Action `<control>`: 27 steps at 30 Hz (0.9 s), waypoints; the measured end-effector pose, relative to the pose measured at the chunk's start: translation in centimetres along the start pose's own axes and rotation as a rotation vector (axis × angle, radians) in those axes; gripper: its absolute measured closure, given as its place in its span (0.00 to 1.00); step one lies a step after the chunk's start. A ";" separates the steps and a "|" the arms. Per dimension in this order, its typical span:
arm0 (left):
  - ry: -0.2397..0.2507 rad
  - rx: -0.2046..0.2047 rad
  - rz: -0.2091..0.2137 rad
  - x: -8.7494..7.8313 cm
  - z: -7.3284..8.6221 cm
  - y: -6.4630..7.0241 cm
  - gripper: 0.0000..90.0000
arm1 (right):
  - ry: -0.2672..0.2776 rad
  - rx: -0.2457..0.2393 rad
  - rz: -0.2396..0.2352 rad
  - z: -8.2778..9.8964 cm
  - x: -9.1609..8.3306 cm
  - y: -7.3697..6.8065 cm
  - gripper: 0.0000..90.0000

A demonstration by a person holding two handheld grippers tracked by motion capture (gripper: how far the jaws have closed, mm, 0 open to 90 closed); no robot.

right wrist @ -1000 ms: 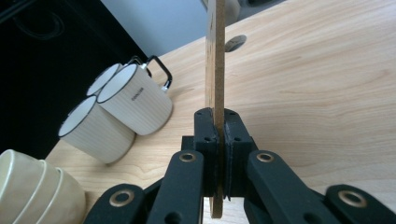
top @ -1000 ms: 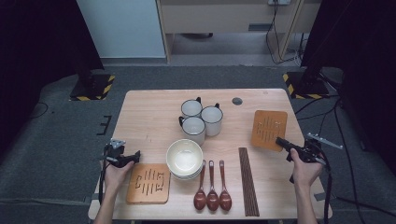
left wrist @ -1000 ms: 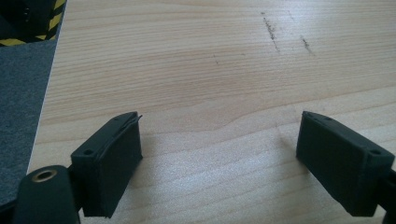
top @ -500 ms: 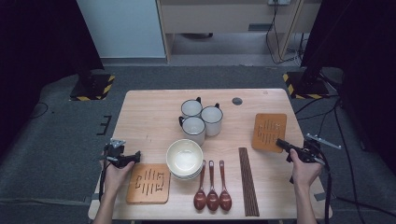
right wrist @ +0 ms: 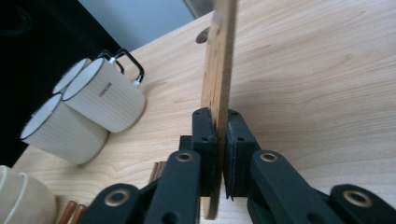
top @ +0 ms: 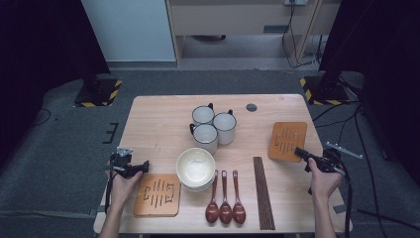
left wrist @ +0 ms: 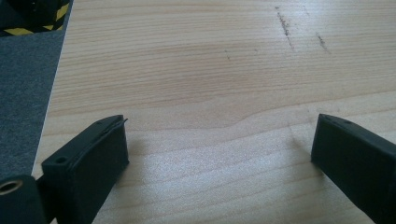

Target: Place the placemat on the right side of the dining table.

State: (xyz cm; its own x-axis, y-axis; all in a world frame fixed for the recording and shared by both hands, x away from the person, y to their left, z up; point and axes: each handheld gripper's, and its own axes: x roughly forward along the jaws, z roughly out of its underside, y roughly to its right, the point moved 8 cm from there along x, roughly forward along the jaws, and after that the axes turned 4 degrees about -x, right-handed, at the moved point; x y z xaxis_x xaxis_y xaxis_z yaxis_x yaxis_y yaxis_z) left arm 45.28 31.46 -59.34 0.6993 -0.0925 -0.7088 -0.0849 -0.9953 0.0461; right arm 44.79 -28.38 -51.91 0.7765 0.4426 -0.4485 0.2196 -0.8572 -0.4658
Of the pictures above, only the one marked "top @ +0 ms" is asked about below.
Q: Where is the grey label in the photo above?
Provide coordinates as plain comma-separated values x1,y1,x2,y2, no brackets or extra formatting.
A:
262,24,290,35

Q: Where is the reddish brown wooden spoon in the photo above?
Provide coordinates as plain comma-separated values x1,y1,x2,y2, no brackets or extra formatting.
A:
232,170,248,225
204,170,221,225
218,170,234,226

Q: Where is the right hand-held gripper cable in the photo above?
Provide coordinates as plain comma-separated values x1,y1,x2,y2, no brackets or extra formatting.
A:
335,155,355,238

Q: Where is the black hanging cable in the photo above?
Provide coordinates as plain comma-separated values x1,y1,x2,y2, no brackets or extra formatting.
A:
280,2,324,70

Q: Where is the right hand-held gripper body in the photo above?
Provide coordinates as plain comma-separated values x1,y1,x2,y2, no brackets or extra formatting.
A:
304,141,365,177

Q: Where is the orange wooden slotted trivet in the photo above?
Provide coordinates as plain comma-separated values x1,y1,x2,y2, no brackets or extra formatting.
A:
133,174,182,218
267,121,309,164

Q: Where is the black floor cable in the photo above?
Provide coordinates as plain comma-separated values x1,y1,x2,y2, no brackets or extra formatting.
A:
352,104,389,238
356,207,420,231
33,108,53,127
312,100,363,129

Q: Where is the person's right hand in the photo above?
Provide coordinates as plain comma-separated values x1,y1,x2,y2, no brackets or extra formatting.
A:
307,158,345,199

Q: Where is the white panel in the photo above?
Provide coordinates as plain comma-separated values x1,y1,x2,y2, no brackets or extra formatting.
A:
80,0,177,63

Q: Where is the black curtain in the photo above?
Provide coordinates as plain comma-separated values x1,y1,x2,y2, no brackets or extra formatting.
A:
317,0,420,187
0,0,112,167

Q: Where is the grey tape strip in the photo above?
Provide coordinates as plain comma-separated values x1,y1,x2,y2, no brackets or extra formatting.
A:
88,207,107,218
332,203,349,215

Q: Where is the light wooden desk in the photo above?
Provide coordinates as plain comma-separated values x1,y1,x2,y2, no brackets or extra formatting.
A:
164,0,343,68

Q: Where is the black stand base striped edge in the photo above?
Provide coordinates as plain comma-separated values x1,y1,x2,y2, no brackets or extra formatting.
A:
299,75,352,107
73,77,124,109

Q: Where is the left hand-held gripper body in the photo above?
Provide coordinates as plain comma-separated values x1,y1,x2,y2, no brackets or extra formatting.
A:
109,147,139,180

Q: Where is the white enamel mug black rim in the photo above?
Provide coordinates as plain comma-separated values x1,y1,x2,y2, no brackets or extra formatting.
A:
212,108,238,146
191,102,216,127
188,122,220,157

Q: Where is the person's left hand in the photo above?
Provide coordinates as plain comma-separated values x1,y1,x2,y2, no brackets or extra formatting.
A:
109,171,145,207

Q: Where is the row of brown chopsticks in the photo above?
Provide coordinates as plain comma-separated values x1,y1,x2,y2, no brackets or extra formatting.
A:
252,156,276,231

